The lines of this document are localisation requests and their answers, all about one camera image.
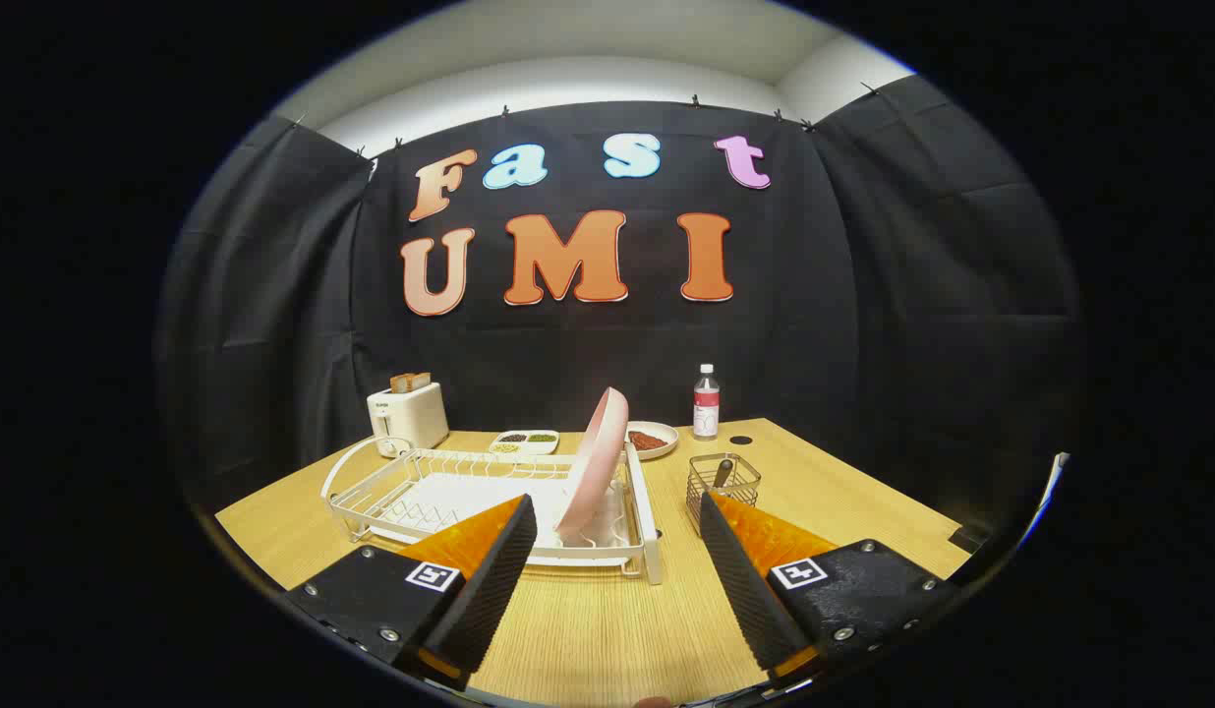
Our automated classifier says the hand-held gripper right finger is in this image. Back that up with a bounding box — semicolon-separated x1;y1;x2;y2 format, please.
699;491;962;686

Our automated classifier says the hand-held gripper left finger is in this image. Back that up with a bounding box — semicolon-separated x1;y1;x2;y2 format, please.
285;495;538;692

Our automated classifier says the metal wire basket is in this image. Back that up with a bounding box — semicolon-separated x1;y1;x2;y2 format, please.
686;452;763;537

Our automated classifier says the white wire dish rack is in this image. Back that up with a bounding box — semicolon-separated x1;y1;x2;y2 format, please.
320;437;665;586

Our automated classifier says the pink plate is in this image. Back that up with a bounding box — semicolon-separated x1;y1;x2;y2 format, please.
553;386;630;547

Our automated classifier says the white divided dish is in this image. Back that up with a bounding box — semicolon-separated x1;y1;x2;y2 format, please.
488;429;560;457

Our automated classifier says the white round plate with meat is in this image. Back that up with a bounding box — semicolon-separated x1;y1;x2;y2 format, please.
622;421;680;461

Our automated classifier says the clear bottle with red label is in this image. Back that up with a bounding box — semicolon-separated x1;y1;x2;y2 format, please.
693;364;722;441

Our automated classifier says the white toaster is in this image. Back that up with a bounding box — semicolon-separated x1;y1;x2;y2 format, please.
367;382;451;458

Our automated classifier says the black backdrop cloth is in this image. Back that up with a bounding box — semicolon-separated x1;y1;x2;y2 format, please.
155;74;1085;532

